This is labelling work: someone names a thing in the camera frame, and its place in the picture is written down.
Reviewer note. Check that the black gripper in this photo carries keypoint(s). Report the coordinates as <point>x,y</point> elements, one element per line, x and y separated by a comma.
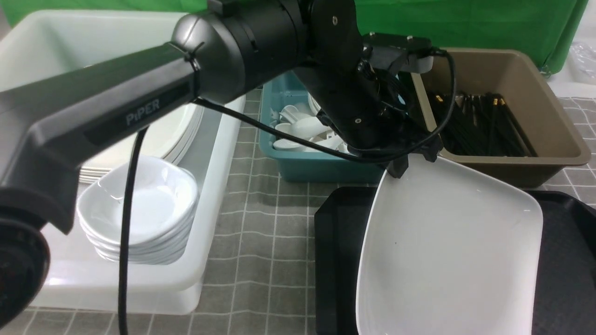
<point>375,134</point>

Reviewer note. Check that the white square rice plate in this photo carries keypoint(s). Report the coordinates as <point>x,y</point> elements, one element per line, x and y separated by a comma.
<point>448,251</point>

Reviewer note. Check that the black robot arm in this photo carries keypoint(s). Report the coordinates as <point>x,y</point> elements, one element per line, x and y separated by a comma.
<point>51,127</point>

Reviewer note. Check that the pile of white spoons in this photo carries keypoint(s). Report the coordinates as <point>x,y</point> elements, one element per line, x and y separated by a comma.
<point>299,120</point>

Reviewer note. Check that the teal plastic bin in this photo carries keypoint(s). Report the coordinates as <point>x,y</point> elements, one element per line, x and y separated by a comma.
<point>305,166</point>

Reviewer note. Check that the pile of black chopsticks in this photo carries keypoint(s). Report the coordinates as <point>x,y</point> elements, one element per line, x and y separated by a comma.
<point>484,125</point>

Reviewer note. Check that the brown plastic bin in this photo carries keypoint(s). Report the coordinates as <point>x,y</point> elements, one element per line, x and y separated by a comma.
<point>550,132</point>

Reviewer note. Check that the green backdrop cloth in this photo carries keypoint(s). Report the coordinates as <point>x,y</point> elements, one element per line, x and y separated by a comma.
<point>465,23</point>

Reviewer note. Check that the stack of white square plates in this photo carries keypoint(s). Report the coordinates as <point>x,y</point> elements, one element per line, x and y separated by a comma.
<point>167,139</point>

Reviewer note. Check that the grey checked table mat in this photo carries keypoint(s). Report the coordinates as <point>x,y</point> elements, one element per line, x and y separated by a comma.
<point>259,277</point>

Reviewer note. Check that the stack of white bowls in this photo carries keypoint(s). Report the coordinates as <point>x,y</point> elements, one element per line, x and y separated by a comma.
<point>163,209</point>

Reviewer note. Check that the black serving tray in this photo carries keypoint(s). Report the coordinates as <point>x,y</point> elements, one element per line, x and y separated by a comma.
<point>565,300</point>

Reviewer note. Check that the large white plastic bin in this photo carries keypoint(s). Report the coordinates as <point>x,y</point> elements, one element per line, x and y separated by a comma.
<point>51,42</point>

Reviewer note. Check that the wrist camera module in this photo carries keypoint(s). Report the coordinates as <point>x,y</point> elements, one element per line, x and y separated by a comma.
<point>398,53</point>

